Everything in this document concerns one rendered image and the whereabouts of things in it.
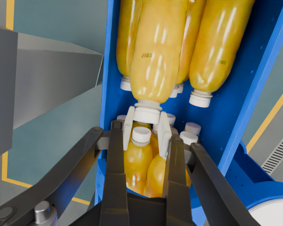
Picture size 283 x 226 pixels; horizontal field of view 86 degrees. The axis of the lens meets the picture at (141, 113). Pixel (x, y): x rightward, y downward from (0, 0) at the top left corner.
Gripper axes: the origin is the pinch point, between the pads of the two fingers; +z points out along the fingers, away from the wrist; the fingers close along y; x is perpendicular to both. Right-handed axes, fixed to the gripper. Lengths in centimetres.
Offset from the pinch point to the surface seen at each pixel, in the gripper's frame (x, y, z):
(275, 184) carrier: -26, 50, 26
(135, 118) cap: 0.3, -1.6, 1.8
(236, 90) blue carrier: 5.0, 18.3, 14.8
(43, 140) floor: -93, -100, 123
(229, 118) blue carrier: -0.9, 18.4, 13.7
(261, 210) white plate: -32, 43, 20
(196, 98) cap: 2.6, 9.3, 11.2
